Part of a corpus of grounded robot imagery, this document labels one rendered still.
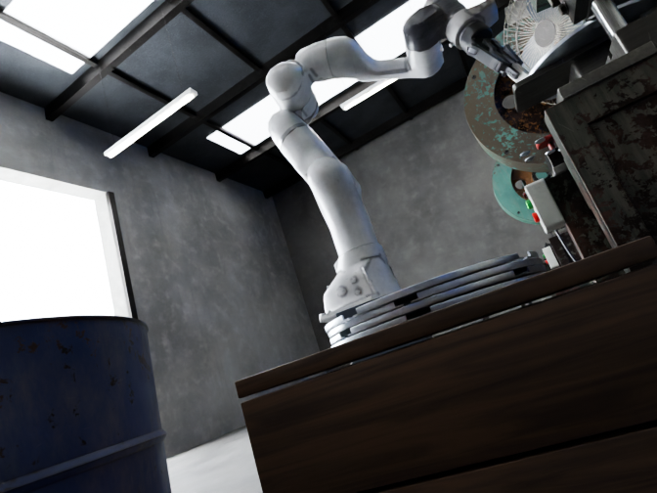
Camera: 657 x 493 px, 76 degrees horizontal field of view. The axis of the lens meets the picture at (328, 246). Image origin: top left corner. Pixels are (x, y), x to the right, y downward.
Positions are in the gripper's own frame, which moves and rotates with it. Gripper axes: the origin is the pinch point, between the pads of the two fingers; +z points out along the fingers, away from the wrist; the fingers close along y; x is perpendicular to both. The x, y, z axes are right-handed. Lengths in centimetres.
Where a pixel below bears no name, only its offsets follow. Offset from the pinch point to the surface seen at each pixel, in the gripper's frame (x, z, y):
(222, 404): -545, -138, 31
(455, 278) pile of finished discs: 8, 49, 59
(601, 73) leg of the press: 15.3, 25.4, 16.0
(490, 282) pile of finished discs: 8, 51, 56
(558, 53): 9.4, 7.4, 2.9
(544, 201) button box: -25.3, 18.4, -10.8
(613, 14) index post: 19.8, 14.1, 4.6
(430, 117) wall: -360, -468, -444
